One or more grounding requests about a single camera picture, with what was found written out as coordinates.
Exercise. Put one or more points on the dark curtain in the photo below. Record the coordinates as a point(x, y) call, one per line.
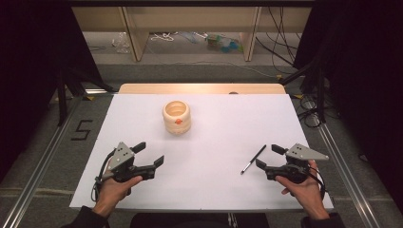
point(28, 79)
point(364, 79)

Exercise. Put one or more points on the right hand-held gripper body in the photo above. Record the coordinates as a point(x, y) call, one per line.
point(301, 153)

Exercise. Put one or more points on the cream ribbed pen holder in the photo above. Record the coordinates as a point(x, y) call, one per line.
point(177, 125)

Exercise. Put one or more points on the black pen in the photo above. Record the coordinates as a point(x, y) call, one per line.
point(253, 159)

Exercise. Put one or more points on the clear plastic bag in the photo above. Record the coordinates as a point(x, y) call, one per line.
point(122, 42)

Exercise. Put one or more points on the colourful plastic bag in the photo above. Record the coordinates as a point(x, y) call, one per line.
point(223, 42)

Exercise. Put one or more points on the white table sheet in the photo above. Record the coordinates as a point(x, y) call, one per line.
point(206, 177)

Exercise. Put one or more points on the wooden table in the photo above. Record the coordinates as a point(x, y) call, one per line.
point(196, 88)

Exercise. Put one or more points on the wooden shelf unit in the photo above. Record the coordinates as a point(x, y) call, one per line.
point(190, 19)

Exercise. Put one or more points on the person's left hand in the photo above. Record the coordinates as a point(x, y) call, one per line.
point(112, 193)

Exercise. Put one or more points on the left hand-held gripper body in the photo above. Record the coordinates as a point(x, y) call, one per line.
point(122, 156)

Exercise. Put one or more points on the person's right hand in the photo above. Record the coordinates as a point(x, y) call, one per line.
point(305, 193)

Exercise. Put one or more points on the yellow tape piece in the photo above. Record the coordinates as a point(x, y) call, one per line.
point(298, 96)
point(90, 98)
point(279, 77)

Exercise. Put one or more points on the black tripod stand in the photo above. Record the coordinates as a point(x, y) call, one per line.
point(63, 101)
point(320, 95)

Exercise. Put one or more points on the metal floor rail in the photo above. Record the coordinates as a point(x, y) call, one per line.
point(41, 164)
point(345, 177)

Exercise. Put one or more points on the person's dark lap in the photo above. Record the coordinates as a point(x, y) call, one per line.
point(190, 221)

